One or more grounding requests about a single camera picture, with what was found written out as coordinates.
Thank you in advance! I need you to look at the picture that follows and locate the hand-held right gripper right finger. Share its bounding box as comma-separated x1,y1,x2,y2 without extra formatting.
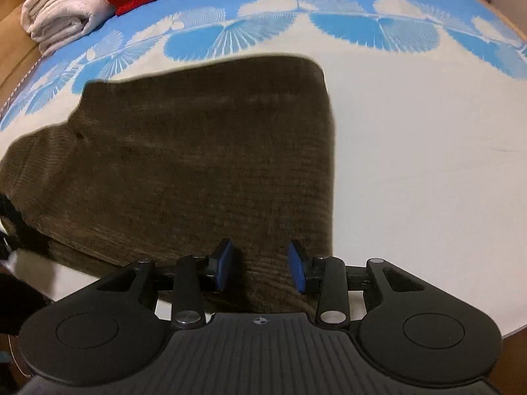
287,240,426,329

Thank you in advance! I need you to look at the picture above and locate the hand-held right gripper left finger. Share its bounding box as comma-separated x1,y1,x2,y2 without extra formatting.
99,239,236,330

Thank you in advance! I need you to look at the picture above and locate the dark brown knitted sweater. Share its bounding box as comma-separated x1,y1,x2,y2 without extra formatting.
0,53,338,315

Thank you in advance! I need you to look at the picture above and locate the blue white printed blanket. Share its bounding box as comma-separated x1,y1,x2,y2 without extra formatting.
0,0,527,338

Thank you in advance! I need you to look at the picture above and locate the folded beige cloth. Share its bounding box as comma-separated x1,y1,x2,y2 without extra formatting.
21,0,116,56

